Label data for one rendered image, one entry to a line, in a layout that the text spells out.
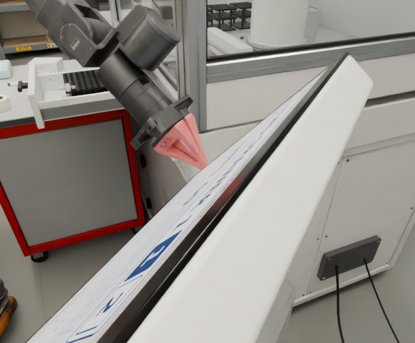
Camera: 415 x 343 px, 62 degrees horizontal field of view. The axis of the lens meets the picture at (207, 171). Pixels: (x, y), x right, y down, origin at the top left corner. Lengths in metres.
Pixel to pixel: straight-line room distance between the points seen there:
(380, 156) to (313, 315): 0.74
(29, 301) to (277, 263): 1.62
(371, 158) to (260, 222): 1.00
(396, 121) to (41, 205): 1.37
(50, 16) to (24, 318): 1.36
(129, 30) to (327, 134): 0.32
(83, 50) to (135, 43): 0.07
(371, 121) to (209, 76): 0.52
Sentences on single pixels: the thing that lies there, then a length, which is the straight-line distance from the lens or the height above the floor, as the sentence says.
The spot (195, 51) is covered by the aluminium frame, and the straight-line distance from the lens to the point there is 0.70.
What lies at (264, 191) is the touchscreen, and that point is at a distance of 0.19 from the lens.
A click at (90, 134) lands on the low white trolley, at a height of 0.64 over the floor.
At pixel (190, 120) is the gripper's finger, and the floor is 1.08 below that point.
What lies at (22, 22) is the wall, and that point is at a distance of 5.37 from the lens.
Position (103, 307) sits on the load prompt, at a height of 1.15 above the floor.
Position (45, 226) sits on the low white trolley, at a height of 0.23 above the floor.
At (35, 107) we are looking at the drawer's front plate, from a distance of 1.12.
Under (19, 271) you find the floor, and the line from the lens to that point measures 1.89.
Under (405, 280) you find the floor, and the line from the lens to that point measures 1.87.
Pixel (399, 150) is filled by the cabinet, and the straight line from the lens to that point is 1.25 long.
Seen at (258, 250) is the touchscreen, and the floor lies 1.18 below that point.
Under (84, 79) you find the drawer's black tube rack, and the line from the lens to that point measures 1.24.
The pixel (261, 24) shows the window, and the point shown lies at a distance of 0.76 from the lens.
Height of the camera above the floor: 1.31
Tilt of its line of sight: 35 degrees down
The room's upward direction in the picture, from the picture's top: straight up
